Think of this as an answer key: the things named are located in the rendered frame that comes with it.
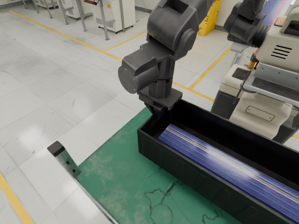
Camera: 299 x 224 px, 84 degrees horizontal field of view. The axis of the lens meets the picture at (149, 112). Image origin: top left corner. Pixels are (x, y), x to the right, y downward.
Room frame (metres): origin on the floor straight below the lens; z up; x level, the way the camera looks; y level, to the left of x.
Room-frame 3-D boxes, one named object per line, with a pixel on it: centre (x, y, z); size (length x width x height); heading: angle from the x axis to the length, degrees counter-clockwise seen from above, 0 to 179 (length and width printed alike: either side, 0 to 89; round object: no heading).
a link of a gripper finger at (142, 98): (0.33, -0.02, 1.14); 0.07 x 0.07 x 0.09; 53
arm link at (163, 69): (0.32, -0.02, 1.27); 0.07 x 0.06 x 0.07; 135
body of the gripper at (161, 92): (0.32, -0.03, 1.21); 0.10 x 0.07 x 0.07; 53
